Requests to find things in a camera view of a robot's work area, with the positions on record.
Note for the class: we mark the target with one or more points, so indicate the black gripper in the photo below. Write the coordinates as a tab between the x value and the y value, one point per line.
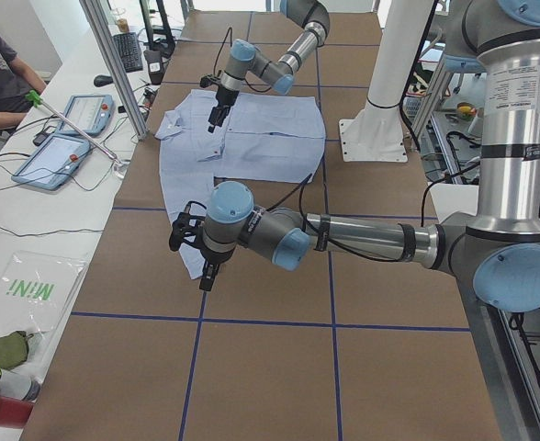
224	96
212	258

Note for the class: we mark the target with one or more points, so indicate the blue striped button shirt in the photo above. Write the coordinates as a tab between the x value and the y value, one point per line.
268	138

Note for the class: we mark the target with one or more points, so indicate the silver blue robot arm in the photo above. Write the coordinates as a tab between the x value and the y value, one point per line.
495	251
245	58

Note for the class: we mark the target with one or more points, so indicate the black keyboard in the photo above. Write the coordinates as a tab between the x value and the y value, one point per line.
129	51

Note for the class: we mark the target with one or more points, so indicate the upper blue teach pendant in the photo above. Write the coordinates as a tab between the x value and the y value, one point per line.
90	113

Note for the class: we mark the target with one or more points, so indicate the blue teach pendant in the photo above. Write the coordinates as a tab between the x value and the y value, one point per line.
53	162
90	113

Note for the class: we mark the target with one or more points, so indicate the black computer mouse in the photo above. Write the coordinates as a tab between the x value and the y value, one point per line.
102	80

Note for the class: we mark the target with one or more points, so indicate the lower blue teach pendant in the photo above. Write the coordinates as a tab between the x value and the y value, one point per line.
53	162

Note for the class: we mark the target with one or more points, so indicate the clear bag green lettering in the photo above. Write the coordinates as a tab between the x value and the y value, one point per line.
35	290

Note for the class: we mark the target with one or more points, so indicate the metal rod green clip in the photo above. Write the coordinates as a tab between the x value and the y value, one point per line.
69	127

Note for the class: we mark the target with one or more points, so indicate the olive green cloth pouch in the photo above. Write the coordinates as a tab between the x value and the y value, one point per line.
14	349

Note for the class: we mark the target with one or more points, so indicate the seated person grey shirt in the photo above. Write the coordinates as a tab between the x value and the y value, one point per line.
17	79

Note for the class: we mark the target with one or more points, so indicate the red cylinder bottle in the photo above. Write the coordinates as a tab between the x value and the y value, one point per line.
14	413

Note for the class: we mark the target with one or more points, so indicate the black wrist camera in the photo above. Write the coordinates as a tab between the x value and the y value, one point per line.
209	80
186	228

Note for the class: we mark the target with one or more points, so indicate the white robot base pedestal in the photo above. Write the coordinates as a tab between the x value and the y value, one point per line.
376	133

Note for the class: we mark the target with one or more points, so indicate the grey aluminium camera post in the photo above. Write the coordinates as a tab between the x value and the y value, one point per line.
97	21

